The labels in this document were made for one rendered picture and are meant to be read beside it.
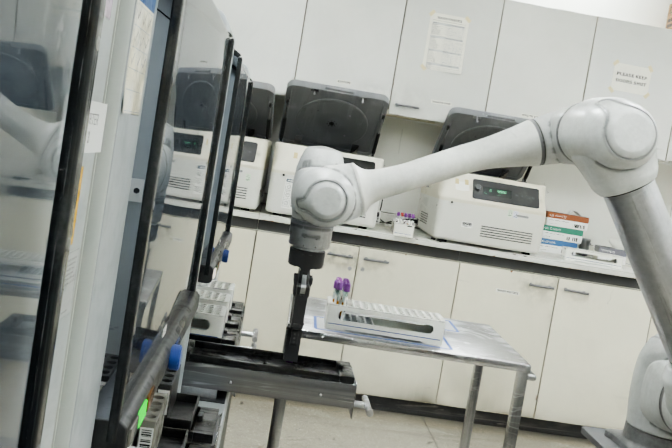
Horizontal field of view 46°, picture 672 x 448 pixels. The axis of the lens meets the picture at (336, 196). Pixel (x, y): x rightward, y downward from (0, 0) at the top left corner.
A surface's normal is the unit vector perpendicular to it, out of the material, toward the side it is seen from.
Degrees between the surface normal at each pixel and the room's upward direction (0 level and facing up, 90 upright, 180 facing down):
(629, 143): 85
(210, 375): 90
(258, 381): 90
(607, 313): 90
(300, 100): 142
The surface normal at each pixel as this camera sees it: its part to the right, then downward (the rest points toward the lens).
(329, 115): -0.08, 0.82
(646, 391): -0.98, -0.14
